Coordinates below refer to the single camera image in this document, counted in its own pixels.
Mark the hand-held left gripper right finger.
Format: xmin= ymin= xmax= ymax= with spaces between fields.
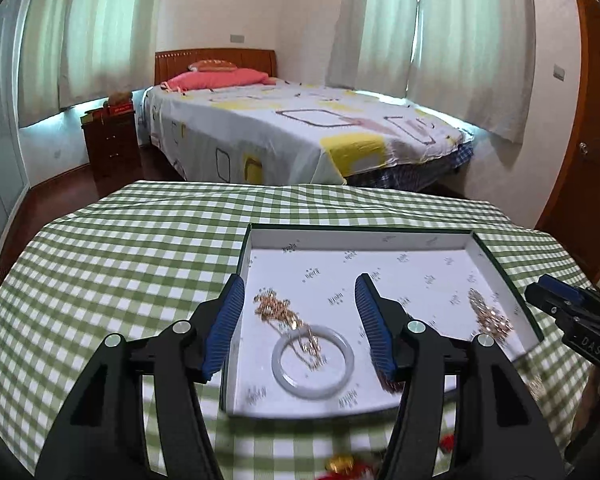
xmin=354 ymin=273 xmax=566 ymax=480

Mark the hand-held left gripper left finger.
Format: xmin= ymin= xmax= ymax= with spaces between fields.
xmin=39 ymin=274 xmax=247 ymax=480

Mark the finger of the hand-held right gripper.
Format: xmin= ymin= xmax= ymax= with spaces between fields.
xmin=525 ymin=275 xmax=588 ymax=315

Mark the gold chain necklace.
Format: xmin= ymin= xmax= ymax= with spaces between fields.
xmin=252 ymin=290 xmax=331 ymax=369

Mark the gold link bracelet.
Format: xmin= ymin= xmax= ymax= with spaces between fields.
xmin=467 ymin=287 xmax=515 ymax=347

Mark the white shallow box tray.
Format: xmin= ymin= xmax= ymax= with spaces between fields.
xmin=220 ymin=223 xmax=545 ymax=420

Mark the white jade bangle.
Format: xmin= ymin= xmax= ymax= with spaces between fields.
xmin=271 ymin=325 xmax=356 ymax=401

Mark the green checkered tablecloth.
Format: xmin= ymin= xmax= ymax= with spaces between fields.
xmin=0 ymin=180 xmax=598 ymax=480

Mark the red knot charm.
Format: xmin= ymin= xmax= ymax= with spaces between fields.
xmin=324 ymin=452 xmax=378 ymax=480

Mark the wooden door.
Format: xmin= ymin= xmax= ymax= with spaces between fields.
xmin=535 ymin=0 xmax=600 ymax=286

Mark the bed with patterned sheet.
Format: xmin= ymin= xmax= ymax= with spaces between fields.
xmin=142 ymin=77 xmax=476 ymax=192

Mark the dark wooden nightstand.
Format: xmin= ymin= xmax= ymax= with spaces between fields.
xmin=81 ymin=109 xmax=142 ymax=181

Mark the pink pillow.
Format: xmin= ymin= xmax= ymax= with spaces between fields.
xmin=162 ymin=67 xmax=271 ymax=92

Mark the small pink cushion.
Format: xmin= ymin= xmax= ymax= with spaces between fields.
xmin=187 ymin=60 xmax=239 ymax=72

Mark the white sheer curtain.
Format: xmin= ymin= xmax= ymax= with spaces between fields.
xmin=17 ymin=0 xmax=81 ymax=129
xmin=327 ymin=0 xmax=421 ymax=99
xmin=407 ymin=0 xmax=539 ymax=144
xmin=62 ymin=0 xmax=161 ymax=106

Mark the wooden headboard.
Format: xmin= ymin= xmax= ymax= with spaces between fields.
xmin=154 ymin=48 xmax=279 ymax=86

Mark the glass wardrobe door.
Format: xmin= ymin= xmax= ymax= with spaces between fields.
xmin=0 ymin=0 xmax=31 ymax=292

